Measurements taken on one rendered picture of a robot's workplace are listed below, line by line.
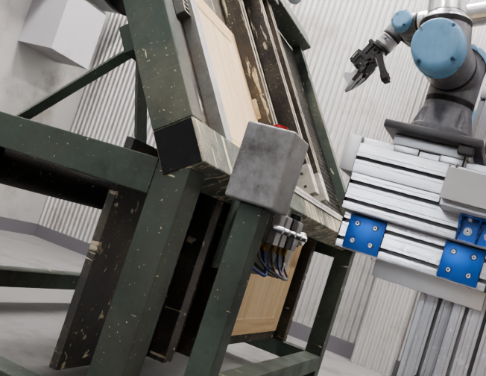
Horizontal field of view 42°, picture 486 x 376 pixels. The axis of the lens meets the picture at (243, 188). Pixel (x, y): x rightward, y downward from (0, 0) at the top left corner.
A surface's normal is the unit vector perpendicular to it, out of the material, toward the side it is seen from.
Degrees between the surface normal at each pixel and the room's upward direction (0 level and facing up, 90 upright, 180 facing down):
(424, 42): 98
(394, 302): 90
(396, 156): 90
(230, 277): 90
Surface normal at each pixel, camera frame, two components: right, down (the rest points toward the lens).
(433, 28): -0.53, -0.09
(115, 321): -0.34, -0.17
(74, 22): 0.87, 0.25
